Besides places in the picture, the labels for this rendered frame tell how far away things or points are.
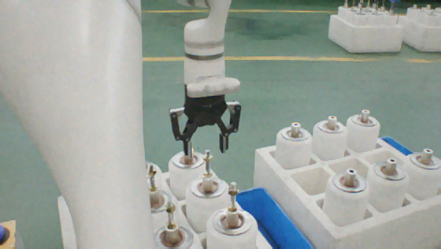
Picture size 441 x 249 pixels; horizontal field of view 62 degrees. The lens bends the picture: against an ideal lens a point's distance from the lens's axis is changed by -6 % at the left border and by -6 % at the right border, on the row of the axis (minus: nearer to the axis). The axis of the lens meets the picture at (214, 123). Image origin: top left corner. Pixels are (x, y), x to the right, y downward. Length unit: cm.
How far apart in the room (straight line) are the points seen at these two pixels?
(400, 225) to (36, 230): 96
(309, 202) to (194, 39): 48
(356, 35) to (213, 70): 215
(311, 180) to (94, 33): 93
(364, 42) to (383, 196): 196
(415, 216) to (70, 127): 90
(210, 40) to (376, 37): 226
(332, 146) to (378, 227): 28
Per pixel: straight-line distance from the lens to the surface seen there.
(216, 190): 82
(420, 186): 103
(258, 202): 109
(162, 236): 72
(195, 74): 68
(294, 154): 103
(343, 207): 88
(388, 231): 96
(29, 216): 126
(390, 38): 291
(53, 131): 18
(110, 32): 20
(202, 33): 66
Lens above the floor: 75
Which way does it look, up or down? 27 degrees down
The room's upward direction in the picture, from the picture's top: straight up
